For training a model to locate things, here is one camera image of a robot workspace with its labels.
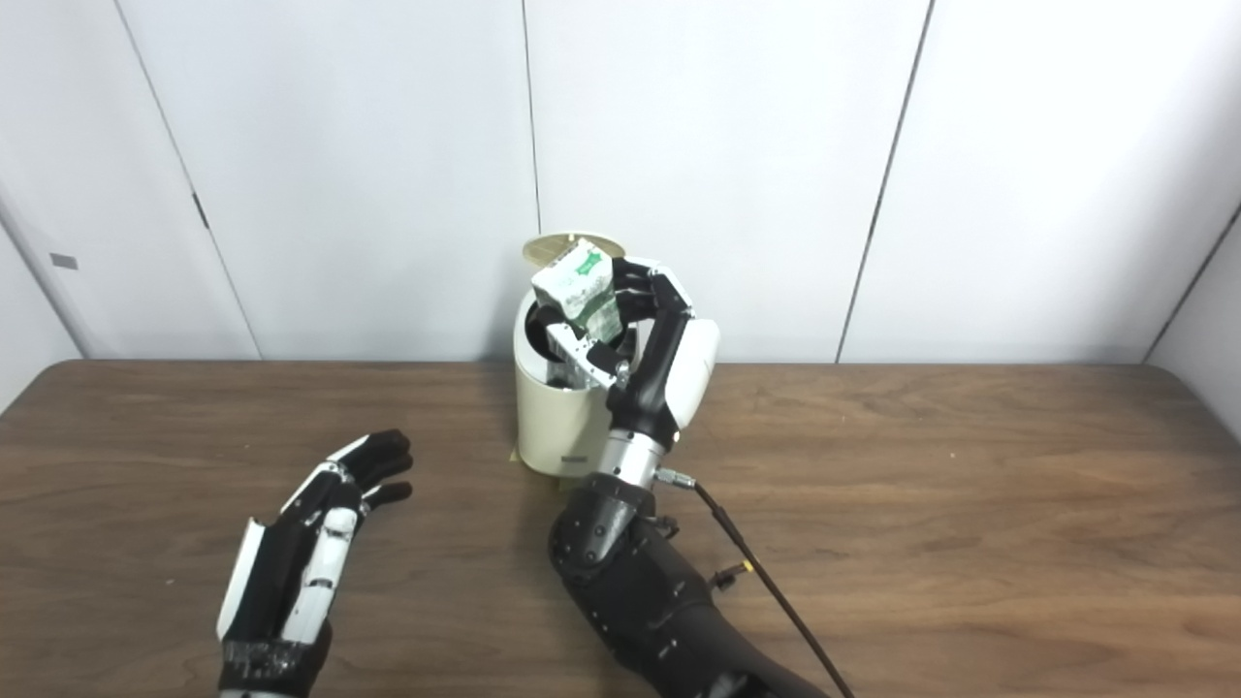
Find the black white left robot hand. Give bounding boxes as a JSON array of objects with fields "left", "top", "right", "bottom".
[{"left": 215, "top": 429, "right": 415, "bottom": 646}]

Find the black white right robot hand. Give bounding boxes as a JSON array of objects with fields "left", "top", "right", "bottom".
[{"left": 543, "top": 257, "right": 721, "bottom": 447}]

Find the green white milk carton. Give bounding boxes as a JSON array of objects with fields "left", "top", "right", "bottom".
[{"left": 529, "top": 238, "right": 621, "bottom": 345}]

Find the cream-colored bin body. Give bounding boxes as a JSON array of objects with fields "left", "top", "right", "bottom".
[{"left": 513, "top": 286, "right": 641, "bottom": 478}]

